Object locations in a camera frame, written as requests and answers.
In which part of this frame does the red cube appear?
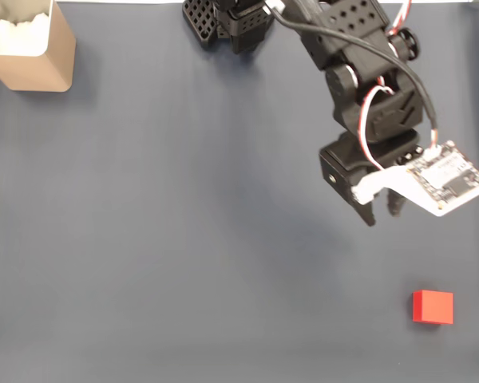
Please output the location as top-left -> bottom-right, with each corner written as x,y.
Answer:
413,290 -> 455,326

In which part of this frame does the beige square box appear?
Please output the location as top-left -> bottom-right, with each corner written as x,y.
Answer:
0,0 -> 77,93

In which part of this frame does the dark blue-grey mat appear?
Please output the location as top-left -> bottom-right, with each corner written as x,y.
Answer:
0,2 -> 479,383

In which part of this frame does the white crumpled tissue paper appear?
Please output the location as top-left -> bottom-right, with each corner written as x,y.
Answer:
0,10 -> 51,57

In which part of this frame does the white red servo wire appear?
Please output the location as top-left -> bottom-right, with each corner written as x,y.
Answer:
358,77 -> 396,172
385,0 -> 413,39

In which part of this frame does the white camera circuit board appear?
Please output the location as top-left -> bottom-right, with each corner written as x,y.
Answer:
351,139 -> 479,219

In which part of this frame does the black camera cable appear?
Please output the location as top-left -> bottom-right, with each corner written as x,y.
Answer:
269,3 -> 441,148

